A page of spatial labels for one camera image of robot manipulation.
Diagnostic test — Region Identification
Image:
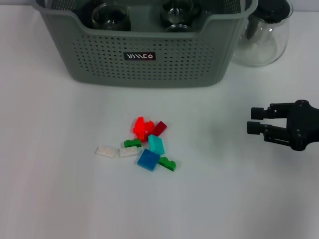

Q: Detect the grey-green perforated storage bin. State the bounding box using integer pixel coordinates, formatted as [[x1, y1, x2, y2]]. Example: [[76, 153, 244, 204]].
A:
[[34, 0, 260, 88]]

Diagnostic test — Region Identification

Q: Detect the white two-stud building plate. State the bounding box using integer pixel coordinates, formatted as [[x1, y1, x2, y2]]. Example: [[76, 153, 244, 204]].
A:
[[96, 145, 118, 159], [117, 146, 139, 158]]

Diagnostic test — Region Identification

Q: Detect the bright red building brick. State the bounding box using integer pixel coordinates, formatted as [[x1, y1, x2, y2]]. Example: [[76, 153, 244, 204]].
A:
[[133, 116, 155, 142]]

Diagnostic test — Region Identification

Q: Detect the glass carafe black lid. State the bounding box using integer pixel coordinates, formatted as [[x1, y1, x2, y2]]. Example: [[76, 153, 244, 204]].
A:
[[231, 0, 294, 67]]

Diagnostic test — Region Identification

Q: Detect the blue square building plate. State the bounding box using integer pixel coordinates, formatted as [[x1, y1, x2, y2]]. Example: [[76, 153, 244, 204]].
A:
[[137, 148, 160, 172]]

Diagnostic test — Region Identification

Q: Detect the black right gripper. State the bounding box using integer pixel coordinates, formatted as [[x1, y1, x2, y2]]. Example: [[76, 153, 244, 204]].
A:
[[246, 99, 319, 152]]

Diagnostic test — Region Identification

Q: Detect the glass teacup black sleeve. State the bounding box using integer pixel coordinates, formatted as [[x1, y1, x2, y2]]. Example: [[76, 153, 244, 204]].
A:
[[160, 0, 200, 26], [164, 23, 193, 33], [91, 2, 132, 32]]

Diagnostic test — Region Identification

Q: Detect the dark red building brick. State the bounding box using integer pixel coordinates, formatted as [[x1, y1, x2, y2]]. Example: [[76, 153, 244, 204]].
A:
[[149, 120, 167, 137]]

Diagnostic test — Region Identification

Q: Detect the green building brick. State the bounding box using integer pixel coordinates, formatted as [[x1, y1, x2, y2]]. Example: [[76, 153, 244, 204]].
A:
[[159, 156, 177, 172], [124, 139, 142, 149]]

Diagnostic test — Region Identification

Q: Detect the teal building brick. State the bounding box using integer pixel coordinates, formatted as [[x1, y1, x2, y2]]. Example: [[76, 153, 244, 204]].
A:
[[148, 134, 166, 155]]

